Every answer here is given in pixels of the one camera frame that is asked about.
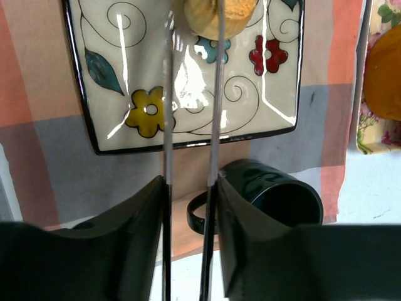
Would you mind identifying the small yellow muffin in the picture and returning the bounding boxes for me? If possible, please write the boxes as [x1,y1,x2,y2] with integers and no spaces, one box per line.
[184,0,257,41]

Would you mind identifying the floral serving tray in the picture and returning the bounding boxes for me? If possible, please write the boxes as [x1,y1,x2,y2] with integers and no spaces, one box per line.
[351,1,400,155]

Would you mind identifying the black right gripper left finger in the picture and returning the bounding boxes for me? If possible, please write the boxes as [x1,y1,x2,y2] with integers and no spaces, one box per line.
[1,176,164,300]

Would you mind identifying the dark green mug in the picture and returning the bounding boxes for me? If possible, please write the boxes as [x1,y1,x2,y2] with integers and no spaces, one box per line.
[187,158,325,235]

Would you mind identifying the square floral plate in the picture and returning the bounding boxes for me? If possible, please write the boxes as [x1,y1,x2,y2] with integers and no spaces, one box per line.
[61,1,305,155]

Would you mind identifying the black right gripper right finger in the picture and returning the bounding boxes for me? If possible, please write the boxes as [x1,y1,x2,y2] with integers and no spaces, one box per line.
[217,178,400,300]

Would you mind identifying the checkered orange placemat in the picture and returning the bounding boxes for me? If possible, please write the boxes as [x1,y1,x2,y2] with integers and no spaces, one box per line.
[0,0,373,261]

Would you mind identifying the sesame ring bread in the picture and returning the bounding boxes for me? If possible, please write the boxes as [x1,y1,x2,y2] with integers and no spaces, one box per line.
[363,25,400,121]

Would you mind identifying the metal kitchen tongs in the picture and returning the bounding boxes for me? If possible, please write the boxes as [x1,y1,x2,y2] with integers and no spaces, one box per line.
[162,1,225,300]

